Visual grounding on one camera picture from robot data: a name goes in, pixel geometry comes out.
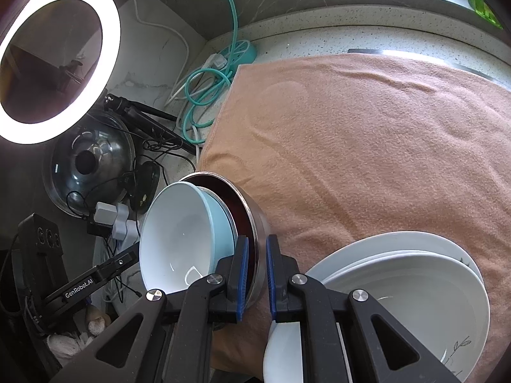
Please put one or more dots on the small red steel bowl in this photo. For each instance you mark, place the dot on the small red steel bowl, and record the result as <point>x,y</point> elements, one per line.
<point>250,221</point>

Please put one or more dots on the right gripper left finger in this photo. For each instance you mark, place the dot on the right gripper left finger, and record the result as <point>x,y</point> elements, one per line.
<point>166,337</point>

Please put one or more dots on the white plate pink flowers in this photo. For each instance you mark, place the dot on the white plate pink flowers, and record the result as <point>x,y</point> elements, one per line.
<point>437,298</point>

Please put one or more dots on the large white plate gold leaves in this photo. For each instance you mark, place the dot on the large white plate gold leaves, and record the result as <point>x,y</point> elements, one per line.
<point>390,242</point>

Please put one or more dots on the black control box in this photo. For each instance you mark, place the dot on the black control box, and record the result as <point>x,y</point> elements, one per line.
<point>41,255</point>

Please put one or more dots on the black tripod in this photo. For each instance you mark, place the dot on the black tripod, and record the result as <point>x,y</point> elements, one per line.
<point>142,117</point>

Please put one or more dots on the teal round power strip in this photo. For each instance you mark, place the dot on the teal round power strip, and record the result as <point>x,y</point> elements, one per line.
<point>245,53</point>

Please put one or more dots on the white ring light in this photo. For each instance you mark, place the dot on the white ring light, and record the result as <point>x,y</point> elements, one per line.
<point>56,59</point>

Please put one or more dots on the green dish soap bottle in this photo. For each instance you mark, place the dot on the green dish soap bottle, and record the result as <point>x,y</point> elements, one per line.
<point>484,11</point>

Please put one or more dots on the white plug adapter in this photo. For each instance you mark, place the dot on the white plug adapter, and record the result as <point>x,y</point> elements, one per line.
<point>117,218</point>

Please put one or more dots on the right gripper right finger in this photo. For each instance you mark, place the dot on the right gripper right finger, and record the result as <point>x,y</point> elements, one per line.
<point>345,337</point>

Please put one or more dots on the light blue ceramic bowl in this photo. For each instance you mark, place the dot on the light blue ceramic bowl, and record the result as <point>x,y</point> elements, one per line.
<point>185,233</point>

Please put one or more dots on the stainless steel sink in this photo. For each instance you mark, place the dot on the stainless steel sink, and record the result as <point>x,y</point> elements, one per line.
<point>429,59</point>

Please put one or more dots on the pink towel mat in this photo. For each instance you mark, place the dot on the pink towel mat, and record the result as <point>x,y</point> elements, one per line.
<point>334,149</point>

